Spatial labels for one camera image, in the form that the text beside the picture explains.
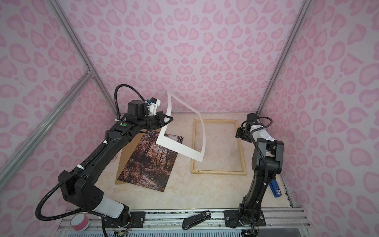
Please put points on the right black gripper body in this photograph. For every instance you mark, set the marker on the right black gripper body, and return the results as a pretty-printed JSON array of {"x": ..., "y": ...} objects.
[{"x": 242, "y": 133}]

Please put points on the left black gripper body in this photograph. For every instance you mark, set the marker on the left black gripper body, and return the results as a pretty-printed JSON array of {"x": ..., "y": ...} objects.
[{"x": 152, "y": 122}]

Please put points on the autumn forest photo print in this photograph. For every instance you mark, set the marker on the autumn forest photo print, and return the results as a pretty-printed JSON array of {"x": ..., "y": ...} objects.
[{"x": 150, "y": 165}]

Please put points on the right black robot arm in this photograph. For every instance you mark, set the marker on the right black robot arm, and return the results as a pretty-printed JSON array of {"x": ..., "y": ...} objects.
[{"x": 267, "y": 163}]

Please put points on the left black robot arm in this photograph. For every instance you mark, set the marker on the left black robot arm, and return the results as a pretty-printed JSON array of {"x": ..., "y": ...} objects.
[{"x": 78, "y": 186}]

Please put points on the blue stapler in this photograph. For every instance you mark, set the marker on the blue stapler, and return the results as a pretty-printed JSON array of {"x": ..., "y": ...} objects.
[{"x": 274, "y": 186}]

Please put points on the black stapler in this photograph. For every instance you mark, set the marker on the black stapler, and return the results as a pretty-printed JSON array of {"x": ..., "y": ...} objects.
[{"x": 196, "y": 219}]

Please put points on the pink white tape roll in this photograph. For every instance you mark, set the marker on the pink white tape roll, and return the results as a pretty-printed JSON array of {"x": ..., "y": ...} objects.
[{"x": 80, "y": 222}]

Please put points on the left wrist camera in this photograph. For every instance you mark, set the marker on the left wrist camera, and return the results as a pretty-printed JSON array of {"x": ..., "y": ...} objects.
[{"x": 153, "y": 105}]

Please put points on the brown frame backing board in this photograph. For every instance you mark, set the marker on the brown frame backing board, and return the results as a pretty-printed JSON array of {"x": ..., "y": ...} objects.
[{"x": 125, "y": 155}]

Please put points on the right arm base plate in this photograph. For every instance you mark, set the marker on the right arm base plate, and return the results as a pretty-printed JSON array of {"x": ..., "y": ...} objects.
[{"x": 232, "y": 219}]

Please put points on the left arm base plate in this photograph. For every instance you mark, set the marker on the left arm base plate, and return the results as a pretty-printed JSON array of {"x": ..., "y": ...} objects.
[{"x": 136, "y": 219}]

